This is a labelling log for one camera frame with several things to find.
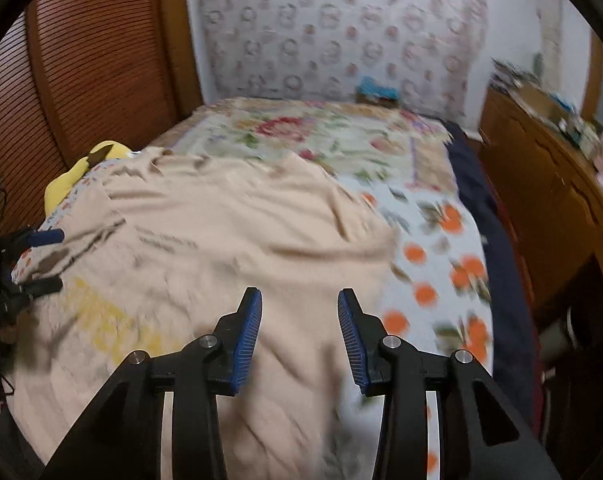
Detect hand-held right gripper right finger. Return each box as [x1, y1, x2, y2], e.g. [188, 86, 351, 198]
[337, 288, 562, 480]

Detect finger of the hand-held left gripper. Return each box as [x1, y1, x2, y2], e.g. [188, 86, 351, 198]
[11, 278, 63, 299]
[1, 227, 65, 251]

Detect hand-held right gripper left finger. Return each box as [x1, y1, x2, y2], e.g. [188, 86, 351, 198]
[41, 287, 263, 480]

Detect beige shirt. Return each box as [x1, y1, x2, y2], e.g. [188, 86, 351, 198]
[11, 152, 402, 480]

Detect yellow plush toy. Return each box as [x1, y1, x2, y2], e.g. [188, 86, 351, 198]
[45, 141, 132, 211]

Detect orange fruit print bed sheet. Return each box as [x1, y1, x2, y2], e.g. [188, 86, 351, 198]
[11, 150, 495, 480]

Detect dark blue bed sheet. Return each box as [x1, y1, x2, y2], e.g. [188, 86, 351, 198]
[446, 120, 542, 426]

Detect wooden louvered wardrobe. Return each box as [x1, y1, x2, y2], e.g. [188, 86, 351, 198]
[0, 0, 204, 241]

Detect floral blanket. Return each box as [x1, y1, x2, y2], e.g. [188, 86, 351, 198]
[166, 97, 457, 191]

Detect small blue object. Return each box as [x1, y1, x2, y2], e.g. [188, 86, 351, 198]
[356, 76, 399, 106]

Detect wooden dresser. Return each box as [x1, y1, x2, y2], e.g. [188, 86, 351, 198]
[479, 85, 603, 341]

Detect assorted small clutter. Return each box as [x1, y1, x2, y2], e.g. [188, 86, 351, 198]
[491, 55, 602, 151]

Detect patterned headboard cushion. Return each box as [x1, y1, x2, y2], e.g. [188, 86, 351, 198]
[186, 0, 489, 121]

